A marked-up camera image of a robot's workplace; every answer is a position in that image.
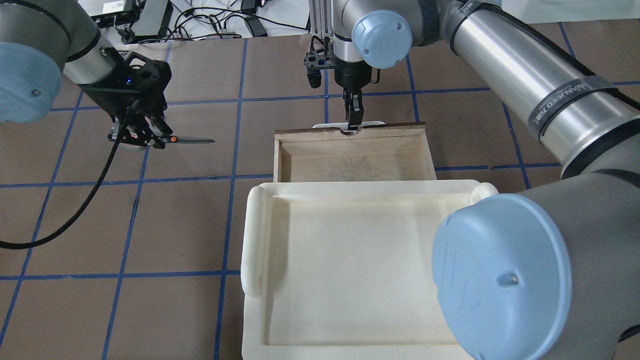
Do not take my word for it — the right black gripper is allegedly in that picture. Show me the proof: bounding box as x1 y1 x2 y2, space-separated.
334 64 373 132

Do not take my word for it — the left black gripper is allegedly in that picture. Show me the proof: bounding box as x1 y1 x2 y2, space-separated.
80 55 173 150

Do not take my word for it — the wooden drawer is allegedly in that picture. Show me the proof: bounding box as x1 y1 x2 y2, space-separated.
273 121 437 183

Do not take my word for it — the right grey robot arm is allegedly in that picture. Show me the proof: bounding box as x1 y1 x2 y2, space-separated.
363 18 639 193

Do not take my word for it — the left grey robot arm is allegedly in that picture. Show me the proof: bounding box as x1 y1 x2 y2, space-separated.
0 0 173 150

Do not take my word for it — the white plastic tray lid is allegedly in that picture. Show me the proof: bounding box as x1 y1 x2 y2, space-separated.
240 179 498 360

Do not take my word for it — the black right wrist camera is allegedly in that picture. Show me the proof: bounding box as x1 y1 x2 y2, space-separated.
302 35 336 89

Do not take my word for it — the aluminium frame post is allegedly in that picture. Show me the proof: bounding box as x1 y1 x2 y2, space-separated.
308 0 334 38

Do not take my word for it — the black braided left cable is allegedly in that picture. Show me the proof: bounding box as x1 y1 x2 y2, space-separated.
0 100 141 250

